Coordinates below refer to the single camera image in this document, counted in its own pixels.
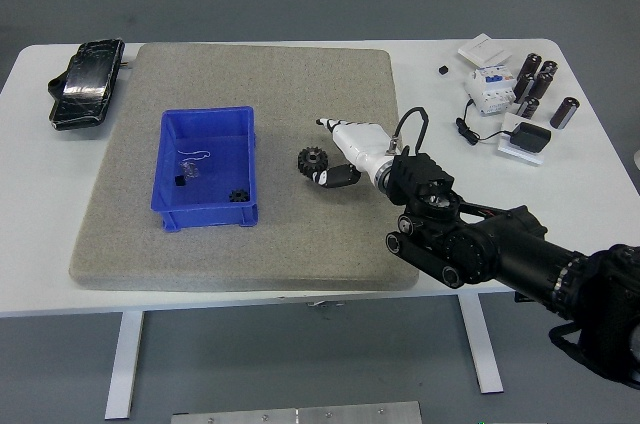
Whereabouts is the silver metal plate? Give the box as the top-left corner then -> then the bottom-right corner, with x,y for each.
171,401 -> 423,424

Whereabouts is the black adapter cord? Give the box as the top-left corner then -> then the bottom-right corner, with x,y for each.
454,98 -> 515,147

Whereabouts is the grey-brown mat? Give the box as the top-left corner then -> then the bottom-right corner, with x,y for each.
68,42 -> 421,291

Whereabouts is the white right table leg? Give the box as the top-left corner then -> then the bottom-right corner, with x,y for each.
459,293 -> 504,394

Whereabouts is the white table leg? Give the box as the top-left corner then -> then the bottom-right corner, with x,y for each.
459,293 -> 504,394
103,311 -> 146,420

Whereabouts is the blue plastic box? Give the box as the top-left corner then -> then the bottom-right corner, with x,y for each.
149,106 -> 260,232

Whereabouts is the white left table leg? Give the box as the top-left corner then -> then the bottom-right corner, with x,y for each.
103,311 -> 146,420

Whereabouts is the black power adapter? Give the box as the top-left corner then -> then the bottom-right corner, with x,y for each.
509,122 -> 552,154

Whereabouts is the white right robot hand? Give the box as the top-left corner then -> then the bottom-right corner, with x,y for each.
307,116 -> 392,191

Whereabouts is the white circuit breaker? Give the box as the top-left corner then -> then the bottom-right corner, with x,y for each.
464,63 -> 516,118

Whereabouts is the large black gear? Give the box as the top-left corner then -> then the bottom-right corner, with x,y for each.
297,146 -> 329,178

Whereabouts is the black foil-wrapped pack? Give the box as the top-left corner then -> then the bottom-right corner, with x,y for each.
47,37 -> 126,133

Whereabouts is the white flat plate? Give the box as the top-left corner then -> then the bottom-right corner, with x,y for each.
495,112 -> 546,166

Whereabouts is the white switch plate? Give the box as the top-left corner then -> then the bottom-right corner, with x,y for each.
457,33 -> 512,67

